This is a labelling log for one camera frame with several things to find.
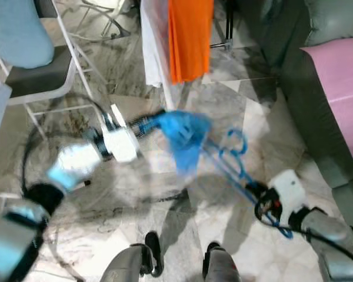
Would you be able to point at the grey robot left leg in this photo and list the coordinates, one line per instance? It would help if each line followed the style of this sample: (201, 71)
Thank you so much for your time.
(123, 267)

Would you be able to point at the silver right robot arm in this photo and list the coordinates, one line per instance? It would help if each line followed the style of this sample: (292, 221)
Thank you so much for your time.
(329, 229)

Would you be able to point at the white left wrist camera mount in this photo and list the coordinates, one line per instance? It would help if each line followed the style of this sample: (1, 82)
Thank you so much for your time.
(120, 145)

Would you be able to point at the blue towel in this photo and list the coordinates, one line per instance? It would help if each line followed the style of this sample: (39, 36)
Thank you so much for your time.
(185, 138)

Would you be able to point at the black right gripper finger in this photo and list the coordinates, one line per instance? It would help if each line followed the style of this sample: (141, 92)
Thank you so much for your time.
(258, 188)
(263, 200)

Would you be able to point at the white shirt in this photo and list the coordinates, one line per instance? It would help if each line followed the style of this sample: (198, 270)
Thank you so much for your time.
(153, 53)

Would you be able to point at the grey robot right leg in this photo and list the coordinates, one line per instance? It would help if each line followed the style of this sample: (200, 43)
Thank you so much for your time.
(223, 271)

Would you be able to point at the orange shirt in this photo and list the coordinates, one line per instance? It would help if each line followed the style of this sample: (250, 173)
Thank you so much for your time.
(191, 41)

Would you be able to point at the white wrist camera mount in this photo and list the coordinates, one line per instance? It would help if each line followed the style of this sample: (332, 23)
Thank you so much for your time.
(120, 145)
(291, 191)

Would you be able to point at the light blue cushion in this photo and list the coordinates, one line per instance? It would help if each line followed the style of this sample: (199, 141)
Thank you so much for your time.
(17, 32)

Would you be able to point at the white folding chair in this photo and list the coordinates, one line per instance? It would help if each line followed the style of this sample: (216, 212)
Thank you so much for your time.
(38, 76)

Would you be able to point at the dark green sofa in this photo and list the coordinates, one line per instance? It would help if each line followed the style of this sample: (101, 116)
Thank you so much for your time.
(300, 111)

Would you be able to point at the pink mat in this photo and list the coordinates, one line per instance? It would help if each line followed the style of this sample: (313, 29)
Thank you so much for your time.
(338, 88)

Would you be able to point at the blue plastic hanger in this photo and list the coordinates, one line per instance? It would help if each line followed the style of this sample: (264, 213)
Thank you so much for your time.
(247, 142)
(240, 167)

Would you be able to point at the grey robot leg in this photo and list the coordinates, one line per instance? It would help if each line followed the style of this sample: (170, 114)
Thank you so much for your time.
(223, 271)
(123, 267)

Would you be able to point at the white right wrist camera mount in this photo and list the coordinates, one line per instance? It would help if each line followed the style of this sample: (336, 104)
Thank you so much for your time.
(291, 191)

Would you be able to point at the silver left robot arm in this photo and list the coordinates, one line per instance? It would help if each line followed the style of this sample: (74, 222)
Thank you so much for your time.
(76, 167)

